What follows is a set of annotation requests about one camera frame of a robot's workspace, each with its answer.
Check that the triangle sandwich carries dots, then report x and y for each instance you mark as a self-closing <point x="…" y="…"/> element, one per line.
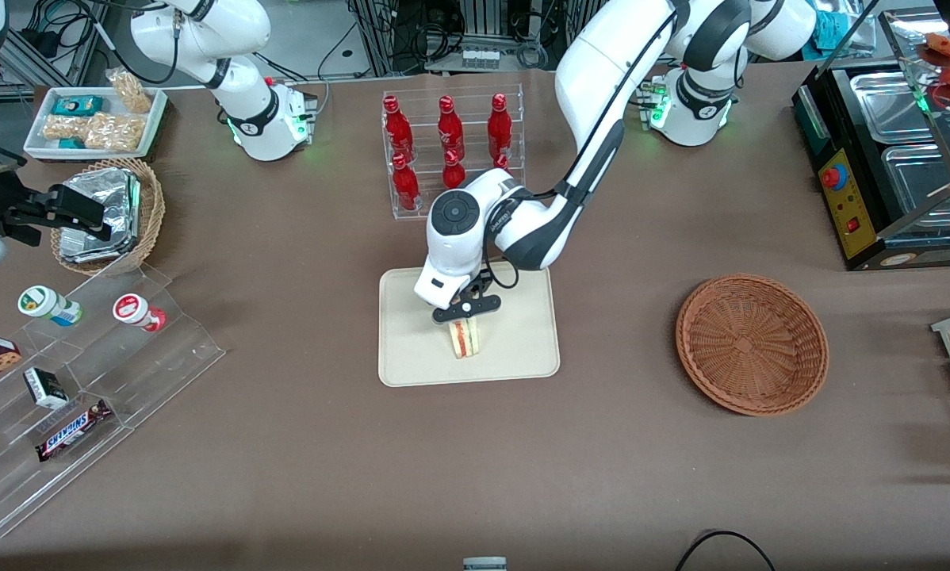
<point x="465" y="339"/>

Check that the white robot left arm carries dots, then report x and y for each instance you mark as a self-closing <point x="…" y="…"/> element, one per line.
<point x="602" y="71"/>

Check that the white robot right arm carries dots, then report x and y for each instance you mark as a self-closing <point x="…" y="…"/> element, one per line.
<point x="205" y="40"/>

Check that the beige rectangular tray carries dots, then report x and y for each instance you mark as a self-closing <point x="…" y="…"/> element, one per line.
<point x="522" y="349"/>

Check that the light wicker basket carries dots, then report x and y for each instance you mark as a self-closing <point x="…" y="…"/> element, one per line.
<point x="151" y="214"/>

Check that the white plastic snack tray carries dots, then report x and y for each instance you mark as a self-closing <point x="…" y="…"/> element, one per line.
<point x="94" y="93"/>

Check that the empty brown wicker basket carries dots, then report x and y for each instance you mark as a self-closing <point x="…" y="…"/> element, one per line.
<point x="748" y="345"/>

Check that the aluminium foil container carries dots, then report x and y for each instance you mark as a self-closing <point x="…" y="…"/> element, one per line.
<point x="114" y="194"/>

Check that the teal snack box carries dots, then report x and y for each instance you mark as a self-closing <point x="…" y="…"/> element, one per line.
<point x="75" y="105"/>
<point x="70" y="143"/>

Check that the green lid yogurt bottle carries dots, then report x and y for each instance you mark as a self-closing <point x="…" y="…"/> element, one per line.
<point x="43" y="304"/>

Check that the clear acrylic bottle rack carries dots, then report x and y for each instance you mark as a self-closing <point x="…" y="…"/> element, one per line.
<point x="427" y="212"/>

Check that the clear bag of crackers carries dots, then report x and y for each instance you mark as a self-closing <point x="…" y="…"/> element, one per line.
<point x="61" y="127"/>
<point x="130" y="91"/>
<point x="114" y="132"/>

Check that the red soda bottle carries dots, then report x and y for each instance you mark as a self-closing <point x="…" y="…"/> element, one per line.
<point x="448" y="131"/>
<point x="503" y="163"/>
<point x="499" y="131"/>
<point x="453" y="173"/>
<point x="396" y="131"/>
<point x="405" y="184"/>

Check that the red lid yogurt bottle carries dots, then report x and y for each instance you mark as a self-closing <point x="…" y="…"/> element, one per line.
<point x="132" y="308"/>

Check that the small black carton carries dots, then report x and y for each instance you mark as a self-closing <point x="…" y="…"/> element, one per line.
<point x="45" y="388"/>

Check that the clear acrylic tiered stand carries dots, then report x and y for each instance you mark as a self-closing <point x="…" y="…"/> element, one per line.
<point x="181" y="349"/>

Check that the Snickers chocolate bar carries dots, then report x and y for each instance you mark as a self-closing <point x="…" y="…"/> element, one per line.
<point x="70" y="432"/>

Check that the white power strip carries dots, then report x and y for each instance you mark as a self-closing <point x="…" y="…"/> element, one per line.
<point x="480" y="57"/>

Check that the grey white device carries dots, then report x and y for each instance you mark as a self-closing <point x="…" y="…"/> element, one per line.
<point x="484" y="565"/>

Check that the black glass food warmer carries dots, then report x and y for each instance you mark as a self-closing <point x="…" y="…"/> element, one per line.
<point x="848" y="202"/>

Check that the steel food pan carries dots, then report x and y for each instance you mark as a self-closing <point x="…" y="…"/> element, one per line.
<point x="915" y="186"/>
<point x="891" y="99"/>

